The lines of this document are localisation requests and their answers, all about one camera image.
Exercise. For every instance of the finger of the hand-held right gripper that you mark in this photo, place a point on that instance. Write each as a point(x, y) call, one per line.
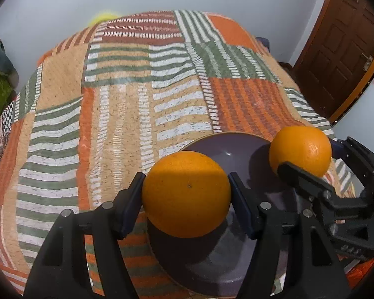
point(302, 179)
point(336, 149)

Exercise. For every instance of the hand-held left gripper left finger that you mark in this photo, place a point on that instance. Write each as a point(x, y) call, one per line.
point(134, 205)

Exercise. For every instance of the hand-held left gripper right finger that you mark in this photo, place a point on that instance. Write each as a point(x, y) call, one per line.
point(241, 205)

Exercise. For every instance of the large orange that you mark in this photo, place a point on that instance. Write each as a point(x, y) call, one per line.
point(187, 193)

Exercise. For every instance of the purple plate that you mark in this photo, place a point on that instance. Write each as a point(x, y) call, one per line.
point(212, 264)

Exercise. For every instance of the striped patchwork blanket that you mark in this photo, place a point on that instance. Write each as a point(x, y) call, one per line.
point(112, 115)

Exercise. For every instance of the brown wooden door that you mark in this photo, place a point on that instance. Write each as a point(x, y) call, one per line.
point(336, 46)

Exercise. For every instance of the checkered cloth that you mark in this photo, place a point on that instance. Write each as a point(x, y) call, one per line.
point(7, 115)

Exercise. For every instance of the yellow round object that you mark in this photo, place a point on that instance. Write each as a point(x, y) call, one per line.
point(104, 17)

